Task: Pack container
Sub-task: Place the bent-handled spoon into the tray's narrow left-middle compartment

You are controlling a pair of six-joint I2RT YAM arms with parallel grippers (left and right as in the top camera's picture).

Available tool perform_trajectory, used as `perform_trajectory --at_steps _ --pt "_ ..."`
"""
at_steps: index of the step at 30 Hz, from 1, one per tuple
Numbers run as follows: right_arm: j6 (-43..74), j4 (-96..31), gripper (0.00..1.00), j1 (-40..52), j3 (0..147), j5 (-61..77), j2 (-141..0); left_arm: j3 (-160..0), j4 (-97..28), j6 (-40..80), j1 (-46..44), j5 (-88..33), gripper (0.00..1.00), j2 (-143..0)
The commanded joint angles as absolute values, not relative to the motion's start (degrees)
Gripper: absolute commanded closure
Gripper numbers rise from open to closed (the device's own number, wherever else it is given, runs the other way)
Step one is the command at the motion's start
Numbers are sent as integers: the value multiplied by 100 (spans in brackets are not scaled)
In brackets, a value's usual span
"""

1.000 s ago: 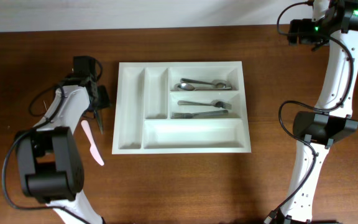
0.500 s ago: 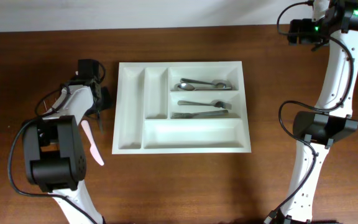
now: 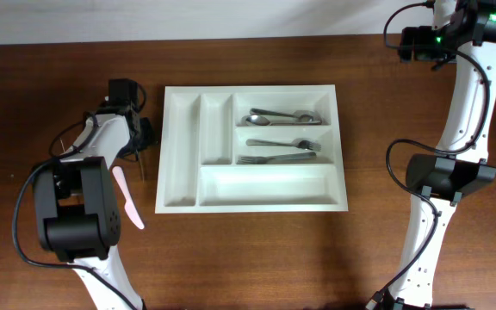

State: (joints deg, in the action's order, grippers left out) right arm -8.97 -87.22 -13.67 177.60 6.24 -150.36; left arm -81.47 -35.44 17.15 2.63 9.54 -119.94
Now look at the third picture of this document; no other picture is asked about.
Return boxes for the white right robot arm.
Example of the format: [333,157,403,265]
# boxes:
[366,1,496,309]

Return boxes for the large silver spoon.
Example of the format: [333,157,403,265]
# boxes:
[244,115,322,126]
[250,108,321,122]

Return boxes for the small bent metal spoon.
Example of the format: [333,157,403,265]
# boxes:
[137,152,146,183]

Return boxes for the white plastic cutlery tray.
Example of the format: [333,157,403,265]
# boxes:
[155,85,348,214]

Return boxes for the metal tweezers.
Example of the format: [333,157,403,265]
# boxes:
[59,138,66,153]

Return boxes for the pink plastic knife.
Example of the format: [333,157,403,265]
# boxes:
[111,166,146,230]

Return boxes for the silver fork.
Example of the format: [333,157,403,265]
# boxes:
[245,139,322,152]
[236,152,317,164]

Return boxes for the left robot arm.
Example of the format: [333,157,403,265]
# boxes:
[33,112,146,309]

